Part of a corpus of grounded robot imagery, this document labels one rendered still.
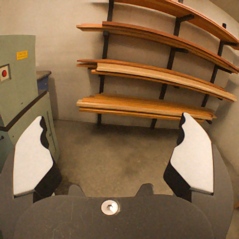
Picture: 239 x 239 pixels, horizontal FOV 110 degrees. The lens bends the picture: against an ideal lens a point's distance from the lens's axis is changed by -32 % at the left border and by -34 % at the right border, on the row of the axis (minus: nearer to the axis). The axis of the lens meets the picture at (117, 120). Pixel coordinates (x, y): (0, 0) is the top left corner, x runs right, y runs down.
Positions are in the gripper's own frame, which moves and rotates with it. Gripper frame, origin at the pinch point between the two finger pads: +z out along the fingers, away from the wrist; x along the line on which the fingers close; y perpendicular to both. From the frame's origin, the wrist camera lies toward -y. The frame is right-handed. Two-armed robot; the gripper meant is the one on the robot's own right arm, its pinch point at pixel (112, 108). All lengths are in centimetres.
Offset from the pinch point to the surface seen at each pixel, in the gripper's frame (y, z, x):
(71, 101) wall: 74, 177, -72
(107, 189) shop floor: 124, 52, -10
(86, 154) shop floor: 120, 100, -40
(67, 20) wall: -57, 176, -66
